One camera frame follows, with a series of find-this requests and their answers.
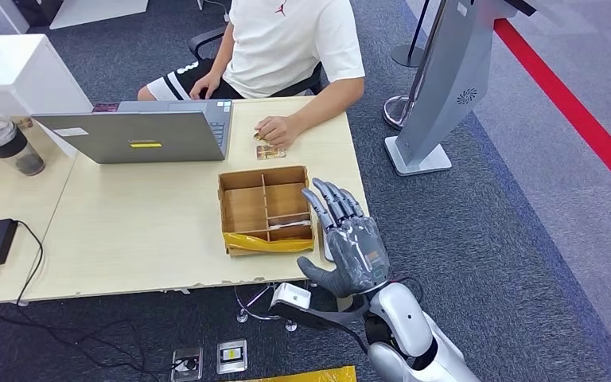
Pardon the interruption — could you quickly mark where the person's right hand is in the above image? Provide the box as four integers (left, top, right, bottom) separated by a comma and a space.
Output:
189, 71, 224, 101

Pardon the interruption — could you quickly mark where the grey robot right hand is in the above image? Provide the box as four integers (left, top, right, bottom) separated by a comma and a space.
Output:
297, 177, 391, 299

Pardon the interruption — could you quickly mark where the person's left hand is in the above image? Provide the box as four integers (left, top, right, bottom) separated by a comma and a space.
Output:
254, 114, 302, 150

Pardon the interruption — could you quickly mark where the small printed card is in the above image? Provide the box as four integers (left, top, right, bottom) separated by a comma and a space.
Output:
255, 145, 287, 162

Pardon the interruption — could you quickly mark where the white card reader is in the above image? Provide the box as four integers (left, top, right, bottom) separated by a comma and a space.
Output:
320, 225, 333, 263

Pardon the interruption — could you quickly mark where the person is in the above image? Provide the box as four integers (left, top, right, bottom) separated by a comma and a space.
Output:
136, 0, 367, 150

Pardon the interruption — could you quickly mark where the black office chair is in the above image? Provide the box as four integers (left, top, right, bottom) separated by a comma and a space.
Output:
188, 25, 325, 99

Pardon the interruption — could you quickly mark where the grey laptop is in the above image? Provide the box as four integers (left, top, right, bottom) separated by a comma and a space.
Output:
31, 99, 235, 165

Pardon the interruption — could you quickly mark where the wooden divided box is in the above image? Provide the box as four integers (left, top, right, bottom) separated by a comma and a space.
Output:
217, 165, 316, 257

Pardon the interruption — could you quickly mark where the yellow tape strip on box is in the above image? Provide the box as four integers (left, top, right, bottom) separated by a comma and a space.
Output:
223, 232, 316, 254

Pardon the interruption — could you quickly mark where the chrome stanchion base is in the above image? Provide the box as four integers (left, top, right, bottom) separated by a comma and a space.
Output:
383, 95, 418, 131

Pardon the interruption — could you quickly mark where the yellow floor tape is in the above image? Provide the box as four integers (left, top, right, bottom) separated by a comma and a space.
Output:
239, 366, 358, 382

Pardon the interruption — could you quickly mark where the white floor board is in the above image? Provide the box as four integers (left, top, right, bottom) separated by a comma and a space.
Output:
49, 0, 151, 31

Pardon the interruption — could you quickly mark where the metal stool base with castors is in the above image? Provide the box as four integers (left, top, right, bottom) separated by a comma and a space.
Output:
234, 282, 312, 333

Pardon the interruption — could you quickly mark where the silver floor socket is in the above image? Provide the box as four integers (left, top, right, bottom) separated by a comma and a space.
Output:
216, 338, 248, 376

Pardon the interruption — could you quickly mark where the grey kiosk stand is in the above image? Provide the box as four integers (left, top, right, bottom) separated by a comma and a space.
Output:
384, 0, 539, 177

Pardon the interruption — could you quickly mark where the black box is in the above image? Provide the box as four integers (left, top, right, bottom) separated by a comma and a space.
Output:
13, 0, 67, 29

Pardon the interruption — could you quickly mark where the white cabinet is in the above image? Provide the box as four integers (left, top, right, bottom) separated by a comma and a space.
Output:
0, 33, 95, 119

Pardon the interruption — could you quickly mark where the floor socket with black plug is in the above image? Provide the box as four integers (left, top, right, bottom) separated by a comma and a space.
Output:
170, 346, 204, 382

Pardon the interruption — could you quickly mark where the plastic coffee cup with lid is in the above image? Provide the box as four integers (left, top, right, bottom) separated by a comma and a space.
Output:
0, 115, 47, 177

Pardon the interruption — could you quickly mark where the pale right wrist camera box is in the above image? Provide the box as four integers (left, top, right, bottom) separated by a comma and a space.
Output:
269, 282, 371, 333

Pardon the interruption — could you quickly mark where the black stanchion post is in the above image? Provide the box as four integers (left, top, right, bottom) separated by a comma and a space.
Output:
391, 0, 432, 68

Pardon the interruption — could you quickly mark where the thin black adapter cable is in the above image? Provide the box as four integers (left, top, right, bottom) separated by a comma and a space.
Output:
13, 220, 45, 308

